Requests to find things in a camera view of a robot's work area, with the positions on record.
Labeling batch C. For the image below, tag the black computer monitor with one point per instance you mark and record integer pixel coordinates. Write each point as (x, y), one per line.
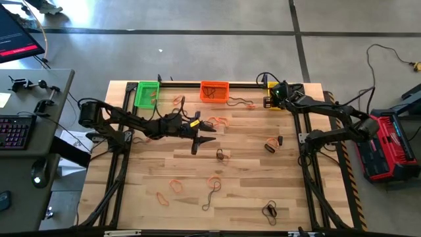
(16, 33)

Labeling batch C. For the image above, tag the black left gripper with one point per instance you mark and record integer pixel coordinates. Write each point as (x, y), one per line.
(172, 125)

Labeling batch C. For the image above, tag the red black tool case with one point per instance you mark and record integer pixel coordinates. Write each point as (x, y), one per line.
(391, 161)

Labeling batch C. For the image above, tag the white paper sheet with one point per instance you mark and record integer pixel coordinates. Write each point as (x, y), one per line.
(74, 138)
(70, 170)

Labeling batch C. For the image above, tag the green plastic basket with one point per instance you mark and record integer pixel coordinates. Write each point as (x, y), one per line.
(143, 95)

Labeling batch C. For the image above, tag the black wide rubber band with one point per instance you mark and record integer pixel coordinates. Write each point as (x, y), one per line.
(271, 210)
(219, 154)
(269, 148)
(280, 140)

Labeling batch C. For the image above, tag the black flat box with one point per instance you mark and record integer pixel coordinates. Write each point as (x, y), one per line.
(70, 152)

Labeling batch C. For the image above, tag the black desk mount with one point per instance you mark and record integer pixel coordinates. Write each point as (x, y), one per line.
(42, 106)

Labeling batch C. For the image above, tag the white sticky note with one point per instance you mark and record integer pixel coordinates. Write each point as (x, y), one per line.
(4, 99)

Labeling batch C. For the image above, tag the black silver desk clamp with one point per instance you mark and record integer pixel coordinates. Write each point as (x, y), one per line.
(21, 83)

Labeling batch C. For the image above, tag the silver aluminium post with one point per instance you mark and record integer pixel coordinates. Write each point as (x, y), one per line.
(306, 234)
(122, 233)

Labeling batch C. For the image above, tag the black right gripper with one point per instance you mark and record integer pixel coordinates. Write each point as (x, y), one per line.
(281, 95)

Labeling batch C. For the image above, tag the thin dark rubber band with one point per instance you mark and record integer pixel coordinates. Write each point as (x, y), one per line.
(245, 100)
(210, 197)
(268, 215)
(208, 93)

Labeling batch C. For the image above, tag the grey side desk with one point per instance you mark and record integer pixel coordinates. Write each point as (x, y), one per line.
(16, 171)

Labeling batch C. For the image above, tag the black backlit keyboard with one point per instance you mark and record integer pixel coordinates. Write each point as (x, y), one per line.
(16, 131)

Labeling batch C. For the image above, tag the black computer mouse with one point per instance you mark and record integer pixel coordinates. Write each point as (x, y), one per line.
(39, 171)

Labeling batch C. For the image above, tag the black blue equipment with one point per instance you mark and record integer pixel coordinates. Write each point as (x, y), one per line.
(411, 98)

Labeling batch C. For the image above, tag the silver desk foot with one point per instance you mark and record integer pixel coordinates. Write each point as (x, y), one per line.
(49, 212)

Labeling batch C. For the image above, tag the orange plastic basket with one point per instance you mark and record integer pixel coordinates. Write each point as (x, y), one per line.
(220, 95)

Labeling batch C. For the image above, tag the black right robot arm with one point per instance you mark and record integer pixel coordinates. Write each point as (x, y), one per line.
(329, 107)

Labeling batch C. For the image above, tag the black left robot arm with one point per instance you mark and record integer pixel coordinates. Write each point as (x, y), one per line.
(125, 118)

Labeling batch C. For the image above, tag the black table clamp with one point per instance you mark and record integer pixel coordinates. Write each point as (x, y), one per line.
(264, 79)
(160, 79)

